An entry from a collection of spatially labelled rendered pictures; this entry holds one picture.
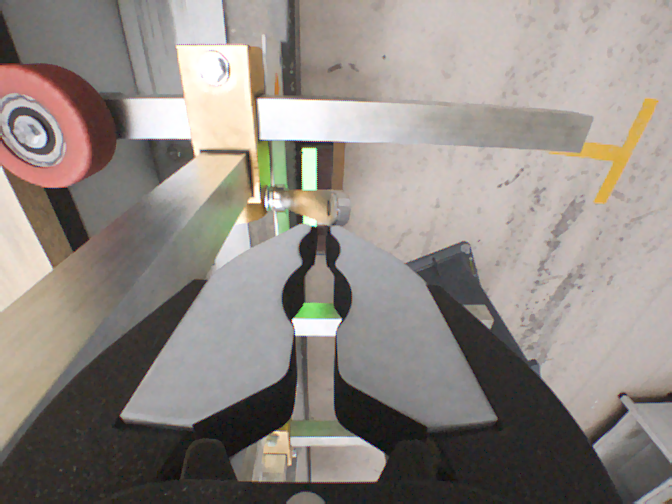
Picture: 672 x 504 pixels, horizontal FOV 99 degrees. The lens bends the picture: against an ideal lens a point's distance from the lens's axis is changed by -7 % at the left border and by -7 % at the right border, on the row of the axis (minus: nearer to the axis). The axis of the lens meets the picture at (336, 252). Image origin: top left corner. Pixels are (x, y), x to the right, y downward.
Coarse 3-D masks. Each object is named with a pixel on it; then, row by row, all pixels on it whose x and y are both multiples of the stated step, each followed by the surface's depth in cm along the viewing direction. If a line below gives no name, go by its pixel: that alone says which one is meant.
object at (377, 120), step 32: (128, 96) 24; (160, 96) 24; (288, 96) 24; (320, 96) 25; (128, 128) 24; (160, 128) 24; (288, 128) 24; (320, 128) 24; (352, 128) 24; (384, 128) 24; (416, 128) 24; (448, 128) 24; (480, 128) 24; (512, 128) 24; (544, 128) 24; (576, 128) 24
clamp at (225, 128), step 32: (192, 64) 21; (256, 64) 23; (192, 96) 22; (224, 96) 22; (256, 96) 23; (192, 128) 23; (224, 128) 23; (256, 128) 23; (256, 160) 24; (256, 192) 26
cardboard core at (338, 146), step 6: (336, 144) 100; (342, 144) 102; (336, 150) 101; (342, 150) 103; (336, 156) 103; (342, 156) 104; (336, 162) 104; (342, 162) 105; (336, 168) 105; (342, 168) 106; (336, 174) 106; (342, 174) 108; (336, 180) 107; (342, 180) 109; (336, 186) 108; (342, 186) 110
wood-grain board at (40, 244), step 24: (0, 168) 21; (0, 192) 22; (24, 192) 23; (0, 216) 23; (24, 216) 23; (48, 216) 25; (0, 240) 24; (24, 240) 24; (48, 240) 25; (0, 264) 25; (24, 264) 25; (48, 264) 25; (0, 288) 27; (24, 288) 27
